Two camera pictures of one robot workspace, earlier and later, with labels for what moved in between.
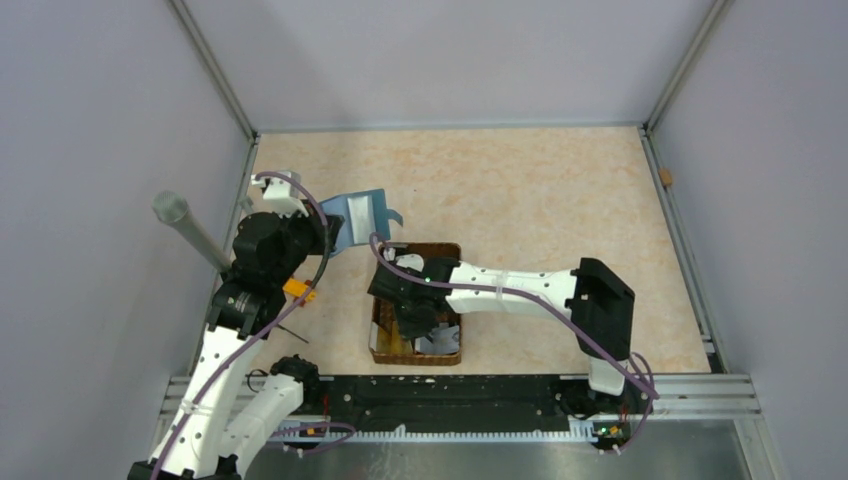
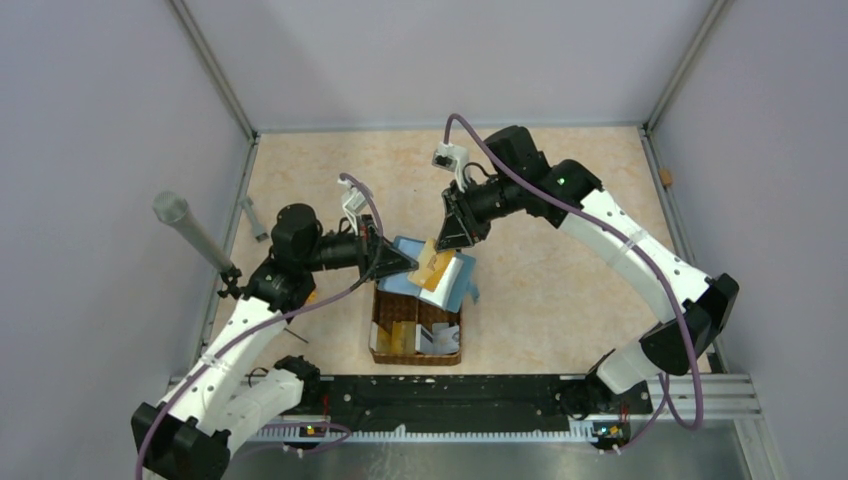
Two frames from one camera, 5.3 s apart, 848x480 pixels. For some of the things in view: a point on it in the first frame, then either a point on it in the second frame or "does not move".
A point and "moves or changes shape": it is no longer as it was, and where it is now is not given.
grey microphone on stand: x=172 y=209 does not move
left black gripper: x=314 y=224 → x=365 y=244
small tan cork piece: x=666 y=176 does not move
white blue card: x=444 y=340 does not move
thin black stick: x=292 y=334 does not move
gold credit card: x=392 y=343 moves or changes shape
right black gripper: x=410 y=331 → x=462 y=228
